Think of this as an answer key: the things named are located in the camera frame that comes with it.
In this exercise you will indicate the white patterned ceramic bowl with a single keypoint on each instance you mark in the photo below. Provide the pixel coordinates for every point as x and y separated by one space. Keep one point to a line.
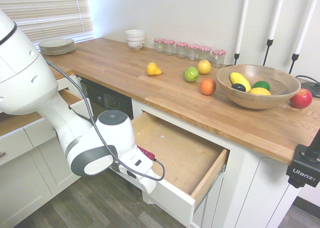
135 45

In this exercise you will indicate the yellow lemon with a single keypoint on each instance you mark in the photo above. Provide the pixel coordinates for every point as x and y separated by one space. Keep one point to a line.
260 91

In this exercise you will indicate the yellow pear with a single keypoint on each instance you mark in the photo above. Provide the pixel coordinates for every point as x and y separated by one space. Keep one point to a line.
152 69

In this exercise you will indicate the stack of cream plates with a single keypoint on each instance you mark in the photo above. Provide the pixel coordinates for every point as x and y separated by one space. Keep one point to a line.
57 46

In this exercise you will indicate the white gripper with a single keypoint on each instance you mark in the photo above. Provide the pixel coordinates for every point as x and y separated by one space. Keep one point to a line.
147 180

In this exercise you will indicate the white-fronted wooden drawer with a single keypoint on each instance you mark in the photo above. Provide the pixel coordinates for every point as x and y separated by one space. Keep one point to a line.
180 152

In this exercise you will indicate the white panelled cabinet door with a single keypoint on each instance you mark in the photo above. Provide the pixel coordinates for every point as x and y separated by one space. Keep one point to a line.
212 203

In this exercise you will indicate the black camera stand pole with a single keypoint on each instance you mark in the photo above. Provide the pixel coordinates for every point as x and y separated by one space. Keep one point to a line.
315 145

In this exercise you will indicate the white taper candle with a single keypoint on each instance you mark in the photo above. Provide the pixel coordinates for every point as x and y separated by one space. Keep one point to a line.
306 22
277 15
243 22

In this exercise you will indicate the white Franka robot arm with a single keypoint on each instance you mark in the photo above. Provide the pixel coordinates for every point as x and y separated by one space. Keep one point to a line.
37 92

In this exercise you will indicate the yellow banana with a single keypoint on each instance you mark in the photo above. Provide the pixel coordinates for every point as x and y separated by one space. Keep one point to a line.
238 79

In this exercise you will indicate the small wooden drawer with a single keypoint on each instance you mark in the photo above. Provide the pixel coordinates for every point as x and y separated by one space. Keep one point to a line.
68 96

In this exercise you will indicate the cream window blind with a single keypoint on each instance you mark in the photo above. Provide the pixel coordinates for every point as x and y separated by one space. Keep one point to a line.
50 12

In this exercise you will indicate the glass jar red-checked lid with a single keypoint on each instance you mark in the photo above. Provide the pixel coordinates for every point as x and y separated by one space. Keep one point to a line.
181 50
205 52
169 48
218 58
158 46
193 53

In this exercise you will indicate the black avocado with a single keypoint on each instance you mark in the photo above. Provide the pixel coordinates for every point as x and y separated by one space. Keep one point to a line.
238 87

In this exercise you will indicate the white corner kitchen cabinet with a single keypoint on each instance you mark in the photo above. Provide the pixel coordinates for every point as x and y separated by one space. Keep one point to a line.
25 175

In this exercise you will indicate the red apple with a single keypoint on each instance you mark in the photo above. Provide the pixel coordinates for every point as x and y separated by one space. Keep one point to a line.
301 99

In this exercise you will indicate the orange fruit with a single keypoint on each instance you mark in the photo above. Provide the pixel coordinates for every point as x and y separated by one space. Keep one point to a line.
208 87

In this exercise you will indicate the dark grey lamp base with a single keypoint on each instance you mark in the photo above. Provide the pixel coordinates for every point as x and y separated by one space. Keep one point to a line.
312 90

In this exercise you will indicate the green lime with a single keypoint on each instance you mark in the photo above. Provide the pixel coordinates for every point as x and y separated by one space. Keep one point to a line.
261 85

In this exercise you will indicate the black Ulanzi clamp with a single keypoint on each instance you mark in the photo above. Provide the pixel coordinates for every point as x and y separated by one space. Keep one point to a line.
302 173

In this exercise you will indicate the plain white ceramic bowl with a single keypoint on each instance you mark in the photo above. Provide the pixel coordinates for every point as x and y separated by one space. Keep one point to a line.
135 34

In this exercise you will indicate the yellow apple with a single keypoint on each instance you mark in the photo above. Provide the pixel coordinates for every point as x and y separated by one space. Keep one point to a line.
204 67

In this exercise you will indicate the stainless steel dishwasher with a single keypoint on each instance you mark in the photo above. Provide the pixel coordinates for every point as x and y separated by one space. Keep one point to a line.
107 100

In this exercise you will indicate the green apple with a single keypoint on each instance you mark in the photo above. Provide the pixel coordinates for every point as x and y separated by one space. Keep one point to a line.
191 74

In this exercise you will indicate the red object in drawer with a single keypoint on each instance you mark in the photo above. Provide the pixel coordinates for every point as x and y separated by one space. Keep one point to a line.
147 152

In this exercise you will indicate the large wooden bowl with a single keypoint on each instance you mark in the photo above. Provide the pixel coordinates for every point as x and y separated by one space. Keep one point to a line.
260 101

